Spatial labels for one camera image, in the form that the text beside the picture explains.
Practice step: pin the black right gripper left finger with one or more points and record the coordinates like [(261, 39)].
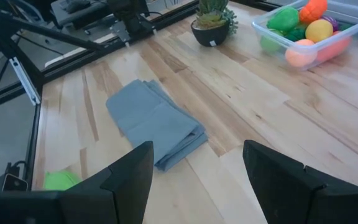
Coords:
[(104, 202)]

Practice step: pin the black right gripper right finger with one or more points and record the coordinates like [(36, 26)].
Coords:
[(291, 202)]

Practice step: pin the peach coloured toy fruit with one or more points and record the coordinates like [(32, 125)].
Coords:
[(300, 54)]

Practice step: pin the yellow toy lemon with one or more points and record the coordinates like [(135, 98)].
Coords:
[(319, 31)]

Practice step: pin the light green toy leaf vegetable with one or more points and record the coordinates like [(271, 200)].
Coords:
[(283, 19)]

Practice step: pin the purple toy onion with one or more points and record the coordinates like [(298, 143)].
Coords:
[(333, 21)]

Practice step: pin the orange toy pumpkin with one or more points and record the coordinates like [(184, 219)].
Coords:
[(312, 11)]

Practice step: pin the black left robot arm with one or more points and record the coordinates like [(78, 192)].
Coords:
[(126, 12)]

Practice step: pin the light green toy cabbage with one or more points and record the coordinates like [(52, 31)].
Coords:
[(59, 181)]

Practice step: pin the grey folded cloth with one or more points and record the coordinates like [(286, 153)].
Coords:
[(154, 124)]

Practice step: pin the succulents in black bowl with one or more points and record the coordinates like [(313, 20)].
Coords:
[(210, 34)]

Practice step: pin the silver metal bracket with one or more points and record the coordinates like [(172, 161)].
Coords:
[(26, 84)]

